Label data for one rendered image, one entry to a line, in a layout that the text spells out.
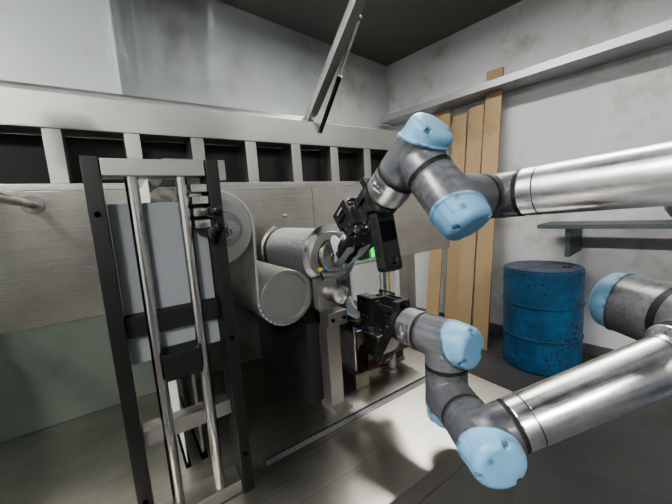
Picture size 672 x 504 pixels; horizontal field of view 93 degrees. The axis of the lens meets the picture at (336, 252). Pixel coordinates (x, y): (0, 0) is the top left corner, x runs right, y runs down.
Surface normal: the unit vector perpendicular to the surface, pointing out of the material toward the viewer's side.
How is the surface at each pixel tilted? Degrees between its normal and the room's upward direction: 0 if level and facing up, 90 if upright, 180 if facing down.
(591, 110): 90
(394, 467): 0
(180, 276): 90
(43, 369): 90
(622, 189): 110
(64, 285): 90
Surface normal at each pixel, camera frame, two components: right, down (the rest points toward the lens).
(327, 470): -0.07, -0.99
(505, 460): 0.04, 0.13
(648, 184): -0.75, 0.42
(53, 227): 0.56, 0.07
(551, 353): -0.33, 0.15
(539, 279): -0.60, 0.14
